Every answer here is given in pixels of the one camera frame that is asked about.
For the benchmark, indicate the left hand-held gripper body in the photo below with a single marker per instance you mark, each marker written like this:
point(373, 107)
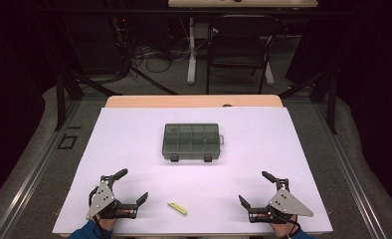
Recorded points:
point(101, 199)

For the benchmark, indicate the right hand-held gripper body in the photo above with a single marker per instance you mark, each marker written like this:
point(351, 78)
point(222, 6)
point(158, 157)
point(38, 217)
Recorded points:
point(287, 203)

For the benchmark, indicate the grey clear plastic compartment box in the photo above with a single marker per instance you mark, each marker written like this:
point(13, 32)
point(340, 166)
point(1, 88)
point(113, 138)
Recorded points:
point(190, 141)

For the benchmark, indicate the person's left hand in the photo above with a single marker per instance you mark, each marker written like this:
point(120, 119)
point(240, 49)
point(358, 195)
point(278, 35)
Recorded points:
point(107, 224)

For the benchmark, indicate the person's right hand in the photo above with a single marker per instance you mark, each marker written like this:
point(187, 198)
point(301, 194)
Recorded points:
point(283, 229)

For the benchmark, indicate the small yellow-green bar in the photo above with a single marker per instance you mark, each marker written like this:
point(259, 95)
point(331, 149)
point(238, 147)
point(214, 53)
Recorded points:
point(177, 208)

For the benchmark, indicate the black metal stand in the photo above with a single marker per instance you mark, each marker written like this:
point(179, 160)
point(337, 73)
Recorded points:
point(60, 99)
point(331, 103)

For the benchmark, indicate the wooden table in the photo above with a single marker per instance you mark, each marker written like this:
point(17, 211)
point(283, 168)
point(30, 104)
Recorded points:
point(184, 101)

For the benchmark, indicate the black slanted floor bar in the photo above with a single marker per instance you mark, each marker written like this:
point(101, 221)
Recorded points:
point(154, 81)

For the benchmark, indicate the dark equipment box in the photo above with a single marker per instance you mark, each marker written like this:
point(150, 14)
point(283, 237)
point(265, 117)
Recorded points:
point(91, 46)

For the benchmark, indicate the black chair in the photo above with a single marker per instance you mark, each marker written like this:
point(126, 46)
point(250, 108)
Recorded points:
point(238, 46)

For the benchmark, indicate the dark curtain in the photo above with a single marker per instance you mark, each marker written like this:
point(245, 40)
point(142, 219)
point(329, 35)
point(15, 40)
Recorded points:
point(8, 83)
point(376, 83)

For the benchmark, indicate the wooden desk with white legs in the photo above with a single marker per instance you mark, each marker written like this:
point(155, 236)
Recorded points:
point(192, 49)

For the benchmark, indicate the black horizontal crossbar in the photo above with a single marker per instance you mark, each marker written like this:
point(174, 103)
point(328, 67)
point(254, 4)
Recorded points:
point(117, 11)

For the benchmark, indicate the metal floor rail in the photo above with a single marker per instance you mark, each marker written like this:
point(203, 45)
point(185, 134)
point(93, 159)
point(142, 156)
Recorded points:
point(350, 172)
point(35, 172)

